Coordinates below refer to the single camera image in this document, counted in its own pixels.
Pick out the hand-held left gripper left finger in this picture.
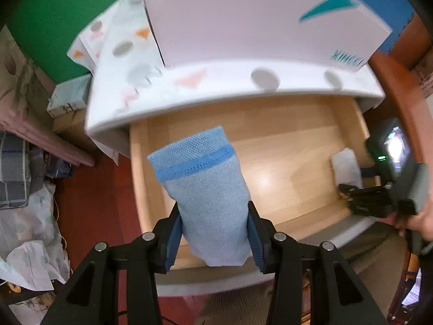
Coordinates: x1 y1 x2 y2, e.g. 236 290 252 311
41 203 183 325

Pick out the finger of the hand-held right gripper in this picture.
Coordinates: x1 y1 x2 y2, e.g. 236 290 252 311
338 183 397 218
360 166 384 186

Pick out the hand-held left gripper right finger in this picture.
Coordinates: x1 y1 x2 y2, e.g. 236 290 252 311
247 201 388 325

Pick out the white underwear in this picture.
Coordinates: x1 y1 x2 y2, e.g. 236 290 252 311
331 147 364 188

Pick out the blue underwear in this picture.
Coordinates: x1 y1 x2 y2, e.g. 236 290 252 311
147 126 251 267

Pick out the wooden drawer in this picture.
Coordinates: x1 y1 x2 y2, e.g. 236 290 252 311
129 93 383 297

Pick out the person's right hand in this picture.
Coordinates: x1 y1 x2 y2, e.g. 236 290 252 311
394 203 433 241

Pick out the white plastic bag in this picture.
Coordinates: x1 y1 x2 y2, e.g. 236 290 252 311
0 183 72 292

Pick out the blue foam mat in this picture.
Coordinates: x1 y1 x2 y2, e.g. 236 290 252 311
311 0 416 55

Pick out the white patterned tablecloth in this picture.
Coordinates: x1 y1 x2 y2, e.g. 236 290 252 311
67 0 386 166

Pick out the grey plaid cloth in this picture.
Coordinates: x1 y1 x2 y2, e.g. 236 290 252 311
0 131 32 210

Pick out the pale blue carton box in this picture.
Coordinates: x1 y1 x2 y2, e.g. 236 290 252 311
47 74 93 118

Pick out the white cardboard box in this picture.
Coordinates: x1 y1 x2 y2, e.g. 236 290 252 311
137 0 393 73

